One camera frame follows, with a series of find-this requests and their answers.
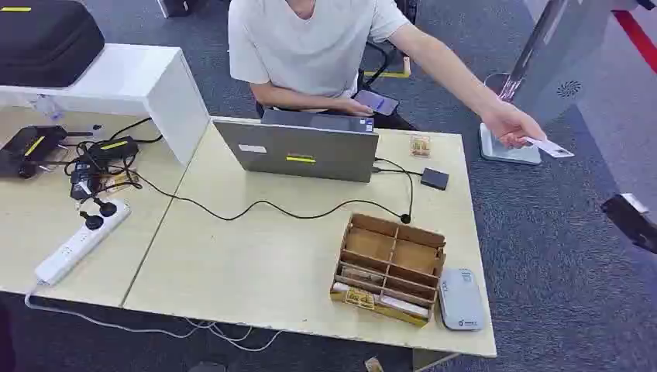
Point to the person's left hand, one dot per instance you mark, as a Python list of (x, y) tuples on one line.
[(508, 123)]

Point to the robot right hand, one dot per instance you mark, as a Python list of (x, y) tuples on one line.
[(634, 223)]

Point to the person's right hand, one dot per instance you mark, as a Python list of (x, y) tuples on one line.
[(354, 107)]

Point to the dark smartphone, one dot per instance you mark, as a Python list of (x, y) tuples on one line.
[(382, 101)]

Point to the white card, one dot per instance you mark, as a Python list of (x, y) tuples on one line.
[(405, 307), (552, 148)]

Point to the white stand base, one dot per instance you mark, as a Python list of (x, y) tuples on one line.
[(505, 153)]

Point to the clear round cup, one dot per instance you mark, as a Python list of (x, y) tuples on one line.
[(499, 84)]

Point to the black chair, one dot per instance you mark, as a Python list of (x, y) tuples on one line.
[(382, 59)]

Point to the grey laptop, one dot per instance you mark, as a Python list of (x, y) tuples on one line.
[(303, 151)]

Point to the person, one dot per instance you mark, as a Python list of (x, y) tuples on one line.
[(308, 51)]

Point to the small black box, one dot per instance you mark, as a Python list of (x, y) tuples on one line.
[(435, 178)]

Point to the grey standing panel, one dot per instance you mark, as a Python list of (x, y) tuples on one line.
[(590, 51)]

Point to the wooden card box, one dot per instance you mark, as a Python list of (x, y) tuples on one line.
[(390, 267)]

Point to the yellow printed card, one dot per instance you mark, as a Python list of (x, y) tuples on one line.
[(360, 298)]

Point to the white desk shelf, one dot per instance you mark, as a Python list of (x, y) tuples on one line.
[(123, 77)]

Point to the black power adapter, yellow tape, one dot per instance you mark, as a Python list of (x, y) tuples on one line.
[(113, 148)]

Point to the black plug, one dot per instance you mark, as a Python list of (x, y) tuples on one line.
[(93, 222), (106, 208)]

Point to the black charger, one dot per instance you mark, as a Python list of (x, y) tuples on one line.
[(84, 182)]

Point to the clear plastic bottle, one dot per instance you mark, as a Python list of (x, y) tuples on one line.
[(47, 108)]

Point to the white power strip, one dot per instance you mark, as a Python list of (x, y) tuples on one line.
[(77, 246)]

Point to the black case, yellow tape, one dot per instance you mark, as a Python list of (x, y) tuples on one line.
[(46, 41)]

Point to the flat black device, yellow tape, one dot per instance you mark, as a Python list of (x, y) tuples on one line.
[(31, 149)]

